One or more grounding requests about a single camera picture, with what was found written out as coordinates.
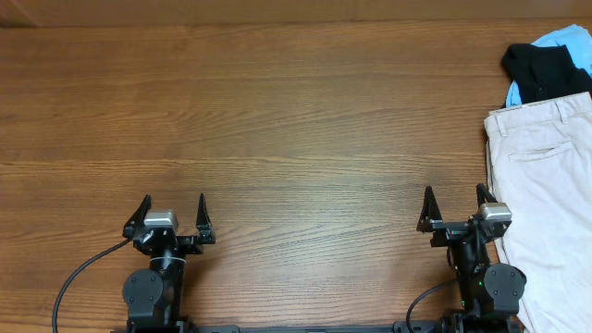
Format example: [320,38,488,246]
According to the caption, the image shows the beige shorts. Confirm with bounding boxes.
[484,92,591,332]

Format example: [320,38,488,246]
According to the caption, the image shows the black garment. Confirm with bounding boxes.
[501,43,591,107]

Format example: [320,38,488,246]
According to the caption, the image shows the light blue garment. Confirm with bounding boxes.
[507,24,591,96]

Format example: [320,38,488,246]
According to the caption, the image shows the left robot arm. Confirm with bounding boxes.
[122,195,216,332]

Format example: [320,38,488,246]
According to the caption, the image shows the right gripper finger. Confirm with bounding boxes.
[416,186,443,232]
[475,183,498,207]

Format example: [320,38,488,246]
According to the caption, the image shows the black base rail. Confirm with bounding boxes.
[110,319,524,333]

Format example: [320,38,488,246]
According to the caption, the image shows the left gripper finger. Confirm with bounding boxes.
[122,194,152,239]
[195,193,212,231]

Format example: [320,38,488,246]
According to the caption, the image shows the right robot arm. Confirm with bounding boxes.
[405,183,527,333]

